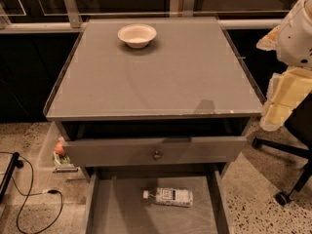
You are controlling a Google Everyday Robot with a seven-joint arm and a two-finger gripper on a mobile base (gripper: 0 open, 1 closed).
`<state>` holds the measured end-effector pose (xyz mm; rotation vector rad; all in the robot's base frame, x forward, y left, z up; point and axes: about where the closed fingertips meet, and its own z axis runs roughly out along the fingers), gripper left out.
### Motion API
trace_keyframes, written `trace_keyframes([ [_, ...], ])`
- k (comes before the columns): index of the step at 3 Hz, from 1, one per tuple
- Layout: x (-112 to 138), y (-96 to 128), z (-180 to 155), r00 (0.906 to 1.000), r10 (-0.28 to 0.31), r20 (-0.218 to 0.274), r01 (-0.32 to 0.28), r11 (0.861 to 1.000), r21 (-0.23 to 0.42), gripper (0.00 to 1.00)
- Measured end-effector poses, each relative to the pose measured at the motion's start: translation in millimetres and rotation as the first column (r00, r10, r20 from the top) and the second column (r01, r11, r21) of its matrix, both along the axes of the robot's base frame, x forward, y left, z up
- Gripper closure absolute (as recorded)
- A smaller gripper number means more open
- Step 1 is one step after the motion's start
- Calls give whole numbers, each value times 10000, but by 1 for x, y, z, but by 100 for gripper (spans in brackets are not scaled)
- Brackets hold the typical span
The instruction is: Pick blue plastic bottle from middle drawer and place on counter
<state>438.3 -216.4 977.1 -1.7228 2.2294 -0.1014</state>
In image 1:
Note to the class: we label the clear plastic water bottle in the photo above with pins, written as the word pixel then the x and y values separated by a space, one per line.
pixel 170 196

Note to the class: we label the black office chair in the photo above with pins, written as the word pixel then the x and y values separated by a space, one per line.
pixel 299 125

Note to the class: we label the grey open middle drawer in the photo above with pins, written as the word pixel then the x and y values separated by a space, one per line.
pixel 115 205

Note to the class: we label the white paper bowl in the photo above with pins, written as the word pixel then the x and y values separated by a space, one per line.
pixel 137 36

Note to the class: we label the black bar stand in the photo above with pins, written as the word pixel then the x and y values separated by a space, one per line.
pixel 8 174

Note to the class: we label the orange round fruit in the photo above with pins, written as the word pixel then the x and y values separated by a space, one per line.
pixel 59 149

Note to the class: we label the grey drawer cabinet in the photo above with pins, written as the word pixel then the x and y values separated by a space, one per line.
pixel 186 83

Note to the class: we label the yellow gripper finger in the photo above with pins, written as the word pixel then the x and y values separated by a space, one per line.
pixel 285 93
pixel 268 42

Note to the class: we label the grey top drawer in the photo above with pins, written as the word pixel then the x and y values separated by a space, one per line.
pixel 139 151

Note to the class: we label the metal railing frame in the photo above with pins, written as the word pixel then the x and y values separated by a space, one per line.
pixel 61 16

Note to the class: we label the round metal drawer knob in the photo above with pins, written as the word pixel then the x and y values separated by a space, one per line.
pixel 157 155

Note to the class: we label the green white packet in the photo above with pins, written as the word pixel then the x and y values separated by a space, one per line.
pixel 61 159

